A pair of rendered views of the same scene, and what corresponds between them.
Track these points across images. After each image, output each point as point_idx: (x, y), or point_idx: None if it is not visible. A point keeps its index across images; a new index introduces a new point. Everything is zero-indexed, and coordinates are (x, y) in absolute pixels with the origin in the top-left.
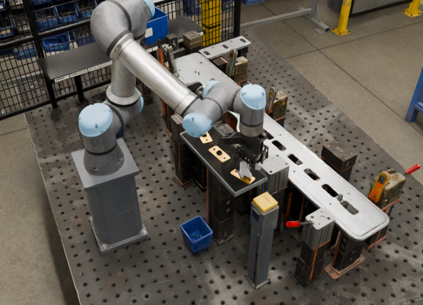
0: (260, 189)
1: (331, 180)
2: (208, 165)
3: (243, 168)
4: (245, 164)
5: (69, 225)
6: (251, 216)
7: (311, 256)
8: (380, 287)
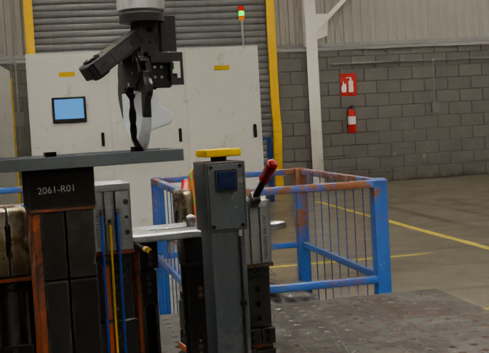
0: (112, 249)
1: (142, 228)
2: (77, 155)
3: (153, 110)
4: (157, 94)
5: None
6: (212, 200)
7: (269, 289)
8: (308, 352)
